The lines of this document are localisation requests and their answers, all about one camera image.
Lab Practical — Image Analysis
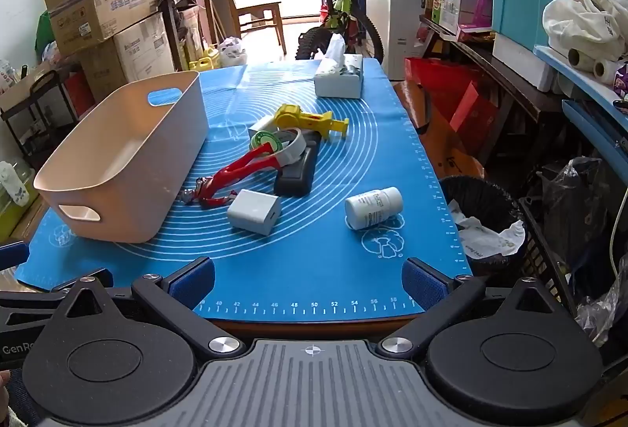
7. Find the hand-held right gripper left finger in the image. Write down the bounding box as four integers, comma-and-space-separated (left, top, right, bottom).
61, 257, 246, 356

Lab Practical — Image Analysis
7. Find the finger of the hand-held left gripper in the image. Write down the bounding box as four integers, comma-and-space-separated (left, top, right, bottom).
0, 241, 31, 271
50, 267, 115, 295

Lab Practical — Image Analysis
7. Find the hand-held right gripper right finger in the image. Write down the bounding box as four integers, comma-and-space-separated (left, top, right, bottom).
378, 257, 575, 356

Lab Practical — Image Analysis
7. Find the beige plastic basket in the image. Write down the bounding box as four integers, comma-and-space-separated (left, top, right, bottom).
33, 71, 208, 244

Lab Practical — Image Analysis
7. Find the white charger cube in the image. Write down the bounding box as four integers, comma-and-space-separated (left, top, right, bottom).
226, 190, 282, 236

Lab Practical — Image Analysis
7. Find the white pill bottle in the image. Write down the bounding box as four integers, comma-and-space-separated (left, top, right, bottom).
344, 186, 404, 232

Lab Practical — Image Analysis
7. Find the red toy figure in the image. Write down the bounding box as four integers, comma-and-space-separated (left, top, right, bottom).
179, 147, 283, 208

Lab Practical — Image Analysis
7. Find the green label tape roll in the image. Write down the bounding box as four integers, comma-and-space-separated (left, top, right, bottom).
248, 129, 283, 158

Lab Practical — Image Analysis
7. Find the white tape roll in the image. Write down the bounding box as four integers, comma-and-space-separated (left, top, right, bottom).
272, 127, 309, 164

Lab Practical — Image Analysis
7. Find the white towel blue print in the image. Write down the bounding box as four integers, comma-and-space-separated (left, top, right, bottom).
0, 161, 30, 208

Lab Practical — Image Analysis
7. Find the crumpled white paper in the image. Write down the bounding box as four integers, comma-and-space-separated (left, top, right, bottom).
447, 199, 526, 261

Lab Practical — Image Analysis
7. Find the blue silicone mat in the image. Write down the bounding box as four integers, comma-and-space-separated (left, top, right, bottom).
15, 59, 474, 322

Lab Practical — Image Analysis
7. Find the black trash bin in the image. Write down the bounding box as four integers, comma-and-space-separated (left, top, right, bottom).
438, 176, 528, 278

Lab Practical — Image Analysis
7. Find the black plastic crate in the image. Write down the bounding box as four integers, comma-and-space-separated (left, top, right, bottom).
520, 196, 580, 315

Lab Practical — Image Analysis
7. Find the brown cardboard box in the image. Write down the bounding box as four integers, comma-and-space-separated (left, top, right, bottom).
392, 81, 486, 180

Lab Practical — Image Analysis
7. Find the black rectangular case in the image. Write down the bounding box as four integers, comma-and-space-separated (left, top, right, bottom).
273, 133, 322, 197

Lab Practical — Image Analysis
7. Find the small white box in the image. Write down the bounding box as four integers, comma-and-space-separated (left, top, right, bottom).
248, 114, 278, 136

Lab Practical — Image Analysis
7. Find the red box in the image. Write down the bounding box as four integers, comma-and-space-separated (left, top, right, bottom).
63, 71, 96, 116

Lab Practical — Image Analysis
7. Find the dark plastic bag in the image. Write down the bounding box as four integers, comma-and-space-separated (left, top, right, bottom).
540, 157, 628, 271

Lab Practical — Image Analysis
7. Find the black cart shelf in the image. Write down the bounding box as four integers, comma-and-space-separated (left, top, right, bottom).
0, 69, 82, 158

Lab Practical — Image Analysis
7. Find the yellow plastic tool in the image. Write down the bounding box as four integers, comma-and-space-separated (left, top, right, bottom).
273, 104, 350, 141

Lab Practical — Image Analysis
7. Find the red paper bag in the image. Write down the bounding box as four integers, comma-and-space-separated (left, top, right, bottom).
403, 57, 498, 133

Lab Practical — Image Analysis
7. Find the white tissue box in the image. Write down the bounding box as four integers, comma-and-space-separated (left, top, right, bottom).
313, 33, 365, 99

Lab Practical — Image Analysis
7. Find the yellow plastic jug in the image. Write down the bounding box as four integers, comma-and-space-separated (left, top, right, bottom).
189, 45, 221, 72

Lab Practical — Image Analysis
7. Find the large wrapped cardboard box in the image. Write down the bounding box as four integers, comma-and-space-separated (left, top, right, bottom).
78, 12, 177, 101

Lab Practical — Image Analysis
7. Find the dark wooden table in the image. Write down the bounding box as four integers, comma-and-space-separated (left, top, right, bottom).
419, 12, 565, 163

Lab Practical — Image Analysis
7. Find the white plastic bag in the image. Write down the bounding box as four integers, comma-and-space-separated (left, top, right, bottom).
218, 36, 247, 67

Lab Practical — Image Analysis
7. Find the white foam box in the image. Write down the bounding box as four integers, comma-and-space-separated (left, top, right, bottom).
492, 33, 560, 91

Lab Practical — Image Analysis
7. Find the pink flat box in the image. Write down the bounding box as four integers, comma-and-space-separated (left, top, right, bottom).
456, 22, 496, 44

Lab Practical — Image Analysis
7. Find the open cardboard box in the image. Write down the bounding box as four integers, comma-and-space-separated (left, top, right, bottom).
42, 0, 159, 57

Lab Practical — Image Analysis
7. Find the light blue shelf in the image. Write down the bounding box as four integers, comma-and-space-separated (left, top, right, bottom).
534, 45, 628, 148

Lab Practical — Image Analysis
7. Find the white plastic film roll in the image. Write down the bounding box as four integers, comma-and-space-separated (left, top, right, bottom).
568, 48, 597, 71
593, 60, 626, 85

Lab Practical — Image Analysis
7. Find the green white carton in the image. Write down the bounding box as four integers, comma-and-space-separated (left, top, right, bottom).
432, 0, 479, 35

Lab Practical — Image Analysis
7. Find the wooden chair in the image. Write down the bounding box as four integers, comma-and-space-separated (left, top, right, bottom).
216, 0, 288, 55

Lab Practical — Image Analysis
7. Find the teal storage bin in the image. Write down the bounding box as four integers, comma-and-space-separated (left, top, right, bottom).
487, 0, 592, 52

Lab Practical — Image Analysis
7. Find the green bicycle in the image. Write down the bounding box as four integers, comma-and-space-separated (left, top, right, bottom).
282, 0, 386, 65

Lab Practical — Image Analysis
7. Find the white cloth bag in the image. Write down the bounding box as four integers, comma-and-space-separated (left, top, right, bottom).
542, 0, 628, 65

